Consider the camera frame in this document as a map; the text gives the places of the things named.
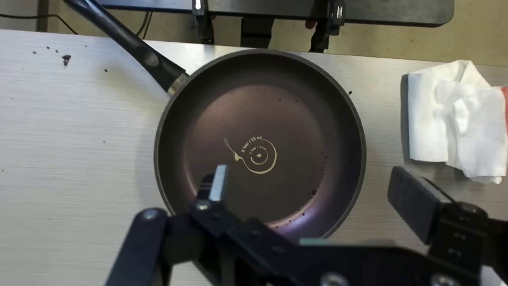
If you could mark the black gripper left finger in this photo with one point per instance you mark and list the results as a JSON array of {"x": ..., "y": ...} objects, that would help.
[{"x": 218, "y": 185}]

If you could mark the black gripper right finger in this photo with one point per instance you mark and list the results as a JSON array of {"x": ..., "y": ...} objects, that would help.
[{"x": 418, "y": 204}]

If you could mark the white towel red stripes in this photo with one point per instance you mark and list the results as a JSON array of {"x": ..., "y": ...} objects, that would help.
[{"x": 466, "y": 122}]

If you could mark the dark nonstick frying pan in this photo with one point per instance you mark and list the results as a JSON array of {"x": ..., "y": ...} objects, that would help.
[{"x": 296, "y": 133}]

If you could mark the black robot table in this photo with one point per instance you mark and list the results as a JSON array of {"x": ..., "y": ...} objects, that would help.
[{"x": 381, "y": 10}]

